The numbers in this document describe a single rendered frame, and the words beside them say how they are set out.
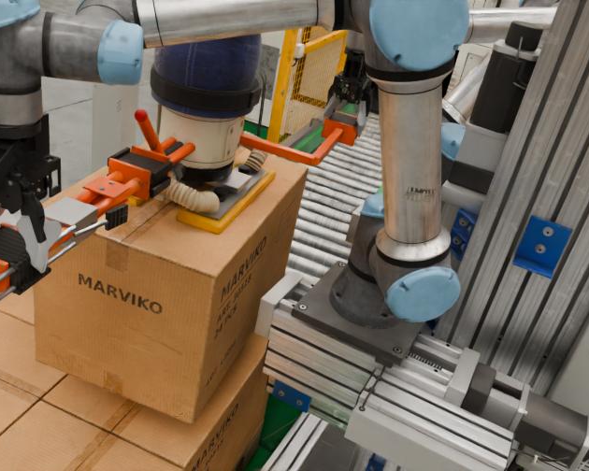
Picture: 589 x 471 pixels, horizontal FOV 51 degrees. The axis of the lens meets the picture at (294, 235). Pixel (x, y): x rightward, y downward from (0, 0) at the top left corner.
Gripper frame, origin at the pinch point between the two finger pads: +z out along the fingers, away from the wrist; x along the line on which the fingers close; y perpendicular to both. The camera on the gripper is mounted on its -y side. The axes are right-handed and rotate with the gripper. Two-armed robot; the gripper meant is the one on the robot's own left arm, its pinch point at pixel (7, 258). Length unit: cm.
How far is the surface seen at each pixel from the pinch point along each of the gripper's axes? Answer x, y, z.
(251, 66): -10, 59, -17
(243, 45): -9, 56, -22
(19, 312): 46, 55, 66
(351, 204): -19, 188, 69
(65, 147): 175, 253, 121
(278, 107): 32, 222, 47
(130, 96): 87, 179, 46
